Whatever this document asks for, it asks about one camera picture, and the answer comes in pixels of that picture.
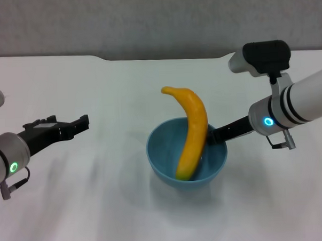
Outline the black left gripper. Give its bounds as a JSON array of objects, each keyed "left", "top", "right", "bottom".
[{"left": 16, "top": 114, "right": 92, "bottom": 159}]

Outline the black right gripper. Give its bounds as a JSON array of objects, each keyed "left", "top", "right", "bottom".
[{"left": 207, "top": 115, "right": 255, "bottom": 146}]

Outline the yellow banana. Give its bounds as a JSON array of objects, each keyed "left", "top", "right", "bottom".
[{"left": 161, "top": 84, "right": 211, "bottom": 182}]

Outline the blue bowl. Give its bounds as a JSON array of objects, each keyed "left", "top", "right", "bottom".
[{"left": 144, "top": 116, "right": 230, "bottom": 194}]

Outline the black cable with metal plug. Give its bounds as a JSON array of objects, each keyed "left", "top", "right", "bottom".
[
  {"left": 265, "top": 129, "right": 298, "bottom": 151},
  {"left": 0, "top": 166, "right": 32, "bottom": 200}
]

